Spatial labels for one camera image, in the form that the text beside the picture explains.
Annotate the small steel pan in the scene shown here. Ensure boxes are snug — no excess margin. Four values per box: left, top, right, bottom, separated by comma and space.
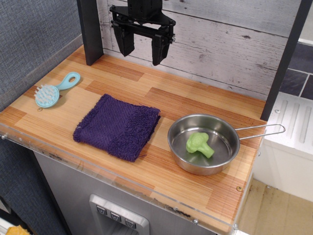
167, 113, 286, 176

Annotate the purple terry rag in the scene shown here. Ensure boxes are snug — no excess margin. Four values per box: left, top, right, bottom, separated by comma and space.
73, 94, 160, 162

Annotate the grey dispenser button panel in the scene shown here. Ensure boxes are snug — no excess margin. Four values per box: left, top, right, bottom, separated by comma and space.
89, 194, 150, 235

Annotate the green toy broccoli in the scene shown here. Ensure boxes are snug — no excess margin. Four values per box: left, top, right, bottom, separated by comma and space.
186, 132, 215, 159

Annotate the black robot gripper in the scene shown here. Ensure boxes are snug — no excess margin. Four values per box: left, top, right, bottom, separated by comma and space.
110, 0, 176, 66

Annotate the dark right upright post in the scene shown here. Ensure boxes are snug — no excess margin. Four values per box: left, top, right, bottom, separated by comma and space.
260, 0, 313, 121

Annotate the clear acrylic edge guard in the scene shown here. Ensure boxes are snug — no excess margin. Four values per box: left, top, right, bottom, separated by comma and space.
0, 124, 238, 235

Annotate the yellow object at corner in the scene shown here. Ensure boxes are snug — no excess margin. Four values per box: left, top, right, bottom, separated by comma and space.
6, 226, 30, 235

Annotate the white toy sink drainboard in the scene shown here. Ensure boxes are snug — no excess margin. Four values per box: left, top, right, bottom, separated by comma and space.
265, 92, 313, 156

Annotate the light blue toy brush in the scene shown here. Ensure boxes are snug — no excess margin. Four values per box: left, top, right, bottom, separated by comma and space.
34, 72, 81, 108

